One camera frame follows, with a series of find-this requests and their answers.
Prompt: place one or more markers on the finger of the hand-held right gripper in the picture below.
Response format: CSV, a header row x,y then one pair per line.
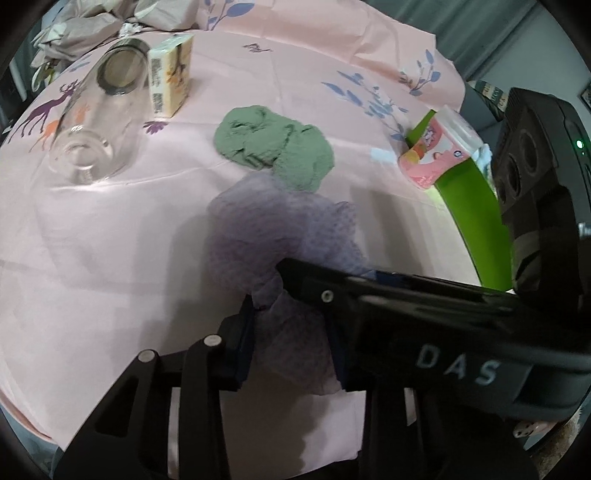
x,y
415,332

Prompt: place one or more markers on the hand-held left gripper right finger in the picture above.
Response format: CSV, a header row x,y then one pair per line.
x,y
339,364

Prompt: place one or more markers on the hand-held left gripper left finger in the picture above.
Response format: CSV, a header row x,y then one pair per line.
x,y
244,346

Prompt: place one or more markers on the green bin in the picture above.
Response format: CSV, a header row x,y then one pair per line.
x,y
471,207

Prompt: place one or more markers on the purple mesh cloth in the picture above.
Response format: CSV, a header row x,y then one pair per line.
x,y
277,221

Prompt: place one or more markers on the green towel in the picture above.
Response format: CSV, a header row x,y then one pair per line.
x,y
277,147

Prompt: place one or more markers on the pink printed cup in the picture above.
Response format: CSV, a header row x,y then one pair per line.
x,y
429,161

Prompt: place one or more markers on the pink printed tablecloth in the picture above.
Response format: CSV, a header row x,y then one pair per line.
x,y
115,277

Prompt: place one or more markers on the brown teddy bear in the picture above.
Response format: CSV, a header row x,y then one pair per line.
x,y
563,443

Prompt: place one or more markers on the grey curtain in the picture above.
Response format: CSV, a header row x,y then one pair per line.
x,y
461,27

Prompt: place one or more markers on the clear glass bottle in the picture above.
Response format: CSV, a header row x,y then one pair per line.
x,y
78,157

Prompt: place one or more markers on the yellow tissue pack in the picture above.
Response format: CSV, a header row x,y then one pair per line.
x,y
171,78

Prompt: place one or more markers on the yellow green patterned cloth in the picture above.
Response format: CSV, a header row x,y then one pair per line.
x,y
44,76

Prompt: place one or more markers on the small white crumpled tissue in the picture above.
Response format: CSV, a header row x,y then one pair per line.
x,y
129,29

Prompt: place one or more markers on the crumpled pinkish grey cloth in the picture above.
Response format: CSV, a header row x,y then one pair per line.
x,y
83,32

